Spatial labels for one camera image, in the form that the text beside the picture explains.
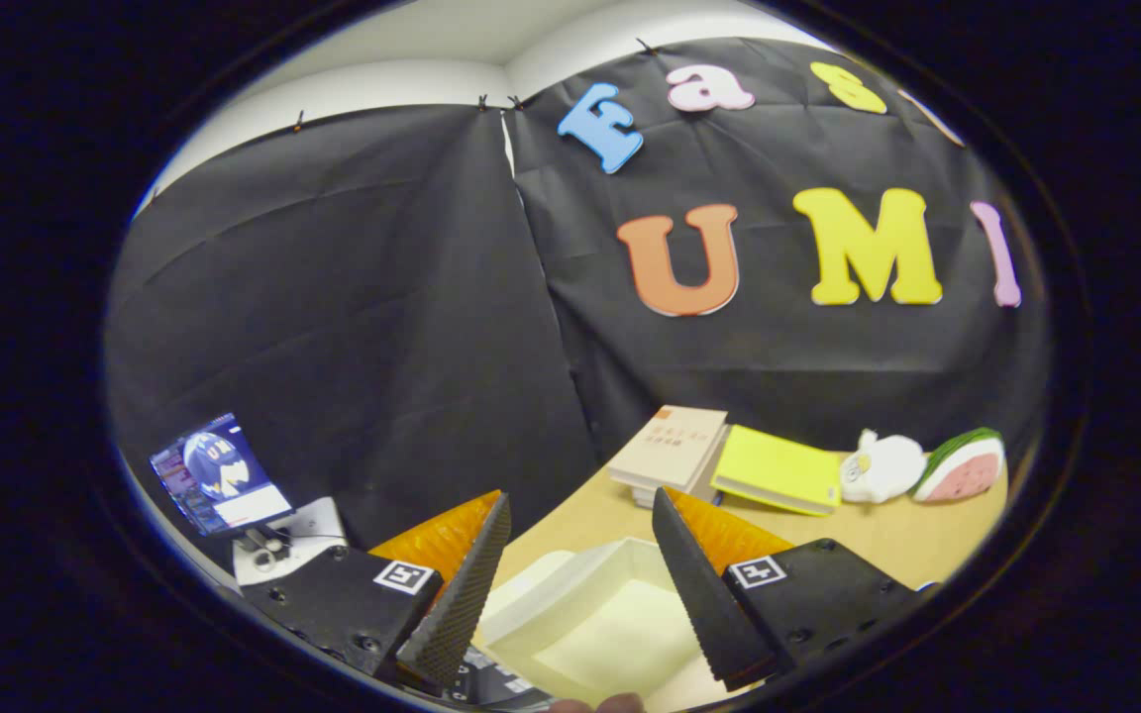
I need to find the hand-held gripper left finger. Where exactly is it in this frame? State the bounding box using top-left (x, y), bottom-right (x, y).
top-left (239, 490), bottom-right (512, 689)

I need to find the white paperback book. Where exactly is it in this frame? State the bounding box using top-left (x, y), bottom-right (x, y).
top-left (630, 428), bottom-right (732, 509)

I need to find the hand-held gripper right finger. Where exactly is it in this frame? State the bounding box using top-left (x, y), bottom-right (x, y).
top-left (652, 486), bottom-right (938, 692)

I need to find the white plush toy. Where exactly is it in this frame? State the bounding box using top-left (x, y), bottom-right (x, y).
top-left (839, 428), bottom-right (928, 504)

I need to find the watermelon slice plush toy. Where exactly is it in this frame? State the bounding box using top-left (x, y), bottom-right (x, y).
top-left (912, 427), bottom-right (1008, 504)

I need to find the grey-green storage box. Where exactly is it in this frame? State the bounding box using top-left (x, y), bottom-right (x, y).
top-left (476, 538), bottom-right (762, 713)

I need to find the white desktop device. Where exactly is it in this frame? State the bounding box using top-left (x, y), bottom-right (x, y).
top-left (233, 497), bottom-right (350, 587)

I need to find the computer screen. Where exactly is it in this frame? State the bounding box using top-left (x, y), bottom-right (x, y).
top-left (149, 412), bottom-right (293, 537)

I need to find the yellow book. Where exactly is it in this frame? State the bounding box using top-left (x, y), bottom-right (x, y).
top-left (710, 425), bottom-right (843, 518)

